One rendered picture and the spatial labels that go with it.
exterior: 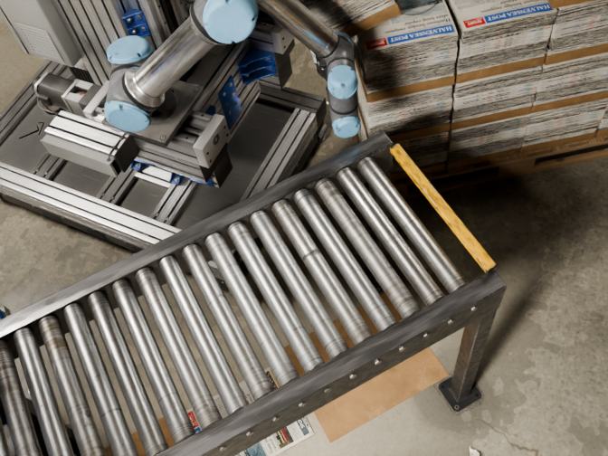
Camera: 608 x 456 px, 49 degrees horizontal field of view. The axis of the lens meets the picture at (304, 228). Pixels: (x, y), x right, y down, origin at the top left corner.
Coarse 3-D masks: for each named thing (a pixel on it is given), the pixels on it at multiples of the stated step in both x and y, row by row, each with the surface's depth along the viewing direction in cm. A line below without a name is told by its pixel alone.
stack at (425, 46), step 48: (432, 0) 204; (480, 0) 202; (528, 0) 199; (384, 48) 196; (432, 48) 200; (480, 48) 204; (528, 48) 207; (576, 48) 211; (432, 96) 218; (480, 96) 221; (528, 96) 227; (576, 96) 231; (432, 144) 240; (480, 144) 244; (528, 144) 250; (576, 144) 255
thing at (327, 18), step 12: (300, 0) 183; (312, 0) 184; (324, 0) 185; (336, 0) 185; (348, 0) 185; (360, 0) 186; (372, 0) 187; (384, 0) 187; (312, 12) 188; (324, 12) 188; (336, 12) 189; (348, 12) 189; (360, 12) 190; (372, 12) 190; (336, 24) 192; (348, 24) 192
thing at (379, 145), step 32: (352, 160) 179; (384, 160) 185; (288, 192) 176; (224, 224) 173; (128, 256) 171; (160, 256) 170; (64, 288) 168; (96, 288) 167; (0, 320) 165; (32, 320) 164; (64, 320) 170
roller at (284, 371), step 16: (208, 240) 171; (224, 240) 173; (224, 256) 168; (224, 272) 166; (240, 272) 166; (240, 288) 163; (240, 304) 161; (256, 304) 161; (256, 320) 158; (256, 336) 157; (272, 336) 156; (272, 352) 153; (272, 368) 152; (288, 368) 151
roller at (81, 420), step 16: (48, 320) 164; (48, 336) 162; (64, 336) 164; (48, 352) 160; (64, 352) 160; (64, 368) 157; (64, 384) 155; (80, 384) 156; (64, 400) 153; (80, 400) 153; (80, 416) 150; (80, 432) 148; (96, 432) 149; (80, 448) 147; (96, 448) 147
